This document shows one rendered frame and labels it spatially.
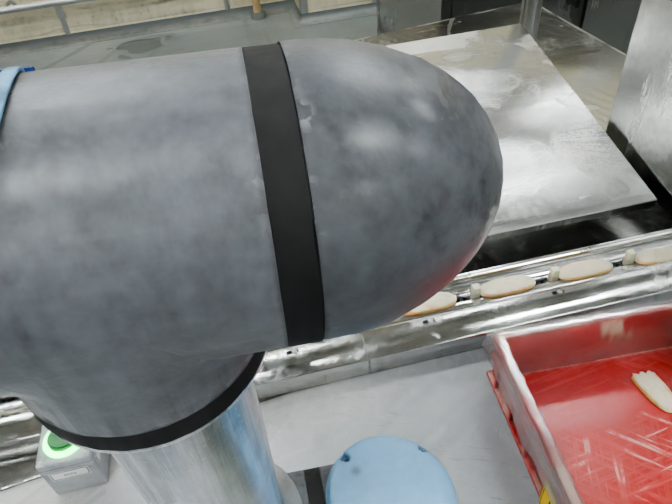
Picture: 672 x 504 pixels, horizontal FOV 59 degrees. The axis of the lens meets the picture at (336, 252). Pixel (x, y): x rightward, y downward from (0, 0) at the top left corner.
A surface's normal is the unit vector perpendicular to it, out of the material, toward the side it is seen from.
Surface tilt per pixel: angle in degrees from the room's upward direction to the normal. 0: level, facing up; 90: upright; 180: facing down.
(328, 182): 48
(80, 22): 90
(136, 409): 96
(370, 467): 10
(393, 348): 0
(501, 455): 0
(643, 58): 90
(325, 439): 0
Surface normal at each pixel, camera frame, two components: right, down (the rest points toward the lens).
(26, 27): 0.22, 0.65
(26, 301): 0.16, 0.38
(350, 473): 0.11, -0.70
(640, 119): -0.97, 0.20
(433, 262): 0.60, 0.47
